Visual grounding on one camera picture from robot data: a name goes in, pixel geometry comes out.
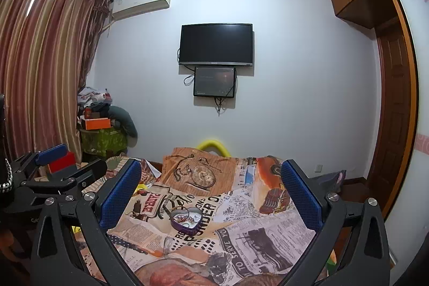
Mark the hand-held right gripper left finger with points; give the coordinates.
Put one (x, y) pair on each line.
(120, 195)

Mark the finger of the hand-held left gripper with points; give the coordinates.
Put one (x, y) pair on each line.
(94, 170)
(52, 152)

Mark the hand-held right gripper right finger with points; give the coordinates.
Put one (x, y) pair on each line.
(301, 195)

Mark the red gold braided bangle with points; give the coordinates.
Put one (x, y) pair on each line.
(173, 215)

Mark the heart-shaped purple tin box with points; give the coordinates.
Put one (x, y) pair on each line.
(187, 229)

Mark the red box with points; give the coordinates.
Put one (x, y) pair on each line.
(62, 163)

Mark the yellow sheet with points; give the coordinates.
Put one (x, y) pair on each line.
(141, 187)

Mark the green patterned box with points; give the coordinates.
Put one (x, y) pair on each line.
(104, 140)

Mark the dark grey bag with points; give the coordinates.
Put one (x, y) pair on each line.
(335, 180)

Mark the orange box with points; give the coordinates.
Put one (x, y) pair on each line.
(97, 124)

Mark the white red cloth bundle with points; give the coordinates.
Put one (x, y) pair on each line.
(97, 98)

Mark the newspaper print blanket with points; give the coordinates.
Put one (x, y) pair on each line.
(234, 222)

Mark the striped brown curtain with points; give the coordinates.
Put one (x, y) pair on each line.
(40, 54)

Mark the brown wooden door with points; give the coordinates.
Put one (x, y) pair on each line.
(392, 105)

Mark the white air conditioner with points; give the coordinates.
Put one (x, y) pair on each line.
(140, 4)

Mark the white wall socket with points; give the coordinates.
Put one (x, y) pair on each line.
(319, 167)

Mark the small black wall monitor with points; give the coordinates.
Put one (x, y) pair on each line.
(214, 81)

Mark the black wall television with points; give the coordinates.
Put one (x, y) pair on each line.
(216, 44)

